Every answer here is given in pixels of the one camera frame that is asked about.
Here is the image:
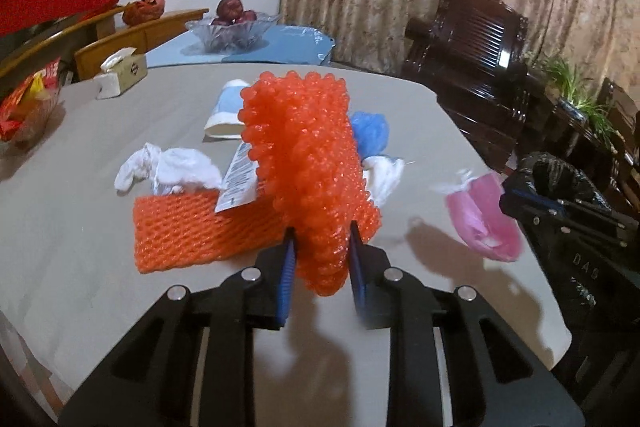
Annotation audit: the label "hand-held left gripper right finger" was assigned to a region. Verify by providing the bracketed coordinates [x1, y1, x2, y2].
[348, 222, 586, 427]

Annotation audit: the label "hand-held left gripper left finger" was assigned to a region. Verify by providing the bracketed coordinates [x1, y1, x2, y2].
[59, 227, 297, 427]

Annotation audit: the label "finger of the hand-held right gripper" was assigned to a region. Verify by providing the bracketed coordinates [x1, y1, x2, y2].
[502, 188, 628, 228]
[499, 199, 640, 254]

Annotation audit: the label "black trash bag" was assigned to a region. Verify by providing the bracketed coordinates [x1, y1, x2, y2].
[515, 151, 614, 214]

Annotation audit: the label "pink plastic bag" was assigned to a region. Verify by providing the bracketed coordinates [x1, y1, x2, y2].
[432, 169, 524, 263]

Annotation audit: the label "knobbly orange foam net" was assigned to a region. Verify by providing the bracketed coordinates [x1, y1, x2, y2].
[239, 72, 383, 297]

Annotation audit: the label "dark wooden side table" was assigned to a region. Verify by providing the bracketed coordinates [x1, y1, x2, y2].
[492, 72, 626, 188]

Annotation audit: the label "white plastic bag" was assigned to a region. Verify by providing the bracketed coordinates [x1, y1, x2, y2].
[361, 155, 406, 206]

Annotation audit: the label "flat orange foam net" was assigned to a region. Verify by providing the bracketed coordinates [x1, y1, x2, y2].
[132, 188, 292, 275]

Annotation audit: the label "green potted plant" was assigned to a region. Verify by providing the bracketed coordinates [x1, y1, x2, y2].
[530, 52, 617, 144]

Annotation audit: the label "dark wooden chair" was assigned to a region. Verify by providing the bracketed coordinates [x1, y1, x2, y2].
[595, 77, 640, 162]

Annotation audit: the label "blue plastic bag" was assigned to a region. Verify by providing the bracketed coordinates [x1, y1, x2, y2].
[348, 111, 390, 158]

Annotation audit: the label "crumpled white tissue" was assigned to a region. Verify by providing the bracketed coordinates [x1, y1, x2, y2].
[114, 143, 223, 198]

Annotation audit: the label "blue and white paper cup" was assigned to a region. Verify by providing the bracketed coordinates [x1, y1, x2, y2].
[203, 79, 251, 140]

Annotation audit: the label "dark wooden armchair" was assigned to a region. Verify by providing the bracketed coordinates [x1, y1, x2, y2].
[400, 0, 532, 145]

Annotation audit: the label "blue table mat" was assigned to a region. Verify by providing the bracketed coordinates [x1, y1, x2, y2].
[145, 24, 335, 68]

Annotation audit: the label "glass fruit bowl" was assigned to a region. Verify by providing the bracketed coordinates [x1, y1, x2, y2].
[185, 13, 282, 54]

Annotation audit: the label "beige tissue box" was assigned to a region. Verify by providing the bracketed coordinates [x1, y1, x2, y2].
[92, 48, 149, 100]

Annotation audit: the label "large dark red fruit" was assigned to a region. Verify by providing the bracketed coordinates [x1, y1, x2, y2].
[216, 0, 244, 20]

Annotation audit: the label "light wooden chair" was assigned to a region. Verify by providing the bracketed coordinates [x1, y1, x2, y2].
[0, 4, 126, 80]
[75, 8, 210, 82]

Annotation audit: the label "clear snack basket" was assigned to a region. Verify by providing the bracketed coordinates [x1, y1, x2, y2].
[0, 84, 64, 146]

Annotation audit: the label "orange plastic bag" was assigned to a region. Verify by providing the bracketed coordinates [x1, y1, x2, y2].
[122, 0, 167, 27]

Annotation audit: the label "red snack packets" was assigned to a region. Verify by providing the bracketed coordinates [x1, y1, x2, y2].
[0, 58, 62, 140]

